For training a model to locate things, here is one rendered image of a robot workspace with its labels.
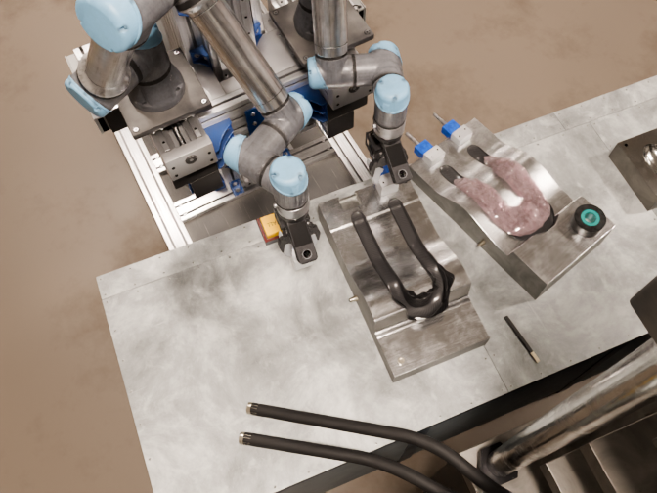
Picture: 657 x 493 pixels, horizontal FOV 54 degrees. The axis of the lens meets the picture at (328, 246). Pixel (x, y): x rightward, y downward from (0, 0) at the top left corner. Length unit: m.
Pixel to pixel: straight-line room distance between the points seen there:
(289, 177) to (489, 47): 2.18
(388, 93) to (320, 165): 1.20
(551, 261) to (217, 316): 0.87
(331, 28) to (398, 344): 0.76
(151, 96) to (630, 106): 1.41
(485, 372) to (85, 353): 1.59
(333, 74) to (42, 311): 1.72
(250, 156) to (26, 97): 2.17
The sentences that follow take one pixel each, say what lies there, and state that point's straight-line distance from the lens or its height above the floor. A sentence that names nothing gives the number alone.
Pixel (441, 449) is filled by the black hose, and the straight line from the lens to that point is 1.50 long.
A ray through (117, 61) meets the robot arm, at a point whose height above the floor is 1.40.
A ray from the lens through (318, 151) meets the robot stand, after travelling 2.63.
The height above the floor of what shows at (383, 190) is 0.92.
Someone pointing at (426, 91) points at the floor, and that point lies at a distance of 3.13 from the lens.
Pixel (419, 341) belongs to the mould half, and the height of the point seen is 0.86.
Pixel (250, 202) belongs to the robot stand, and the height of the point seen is 0.21.
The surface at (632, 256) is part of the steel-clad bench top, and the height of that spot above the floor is 0.80.
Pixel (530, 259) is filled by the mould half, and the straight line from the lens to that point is 1.71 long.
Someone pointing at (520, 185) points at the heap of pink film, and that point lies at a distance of 1.82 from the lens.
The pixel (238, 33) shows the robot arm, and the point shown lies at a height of 1.45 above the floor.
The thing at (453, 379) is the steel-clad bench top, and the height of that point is 0.80.
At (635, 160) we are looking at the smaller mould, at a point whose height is 0.87.
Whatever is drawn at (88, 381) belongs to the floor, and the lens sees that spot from 2.66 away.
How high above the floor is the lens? 2.41
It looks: 64 degrees down
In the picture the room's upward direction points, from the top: 2 degrees counter-clockwise
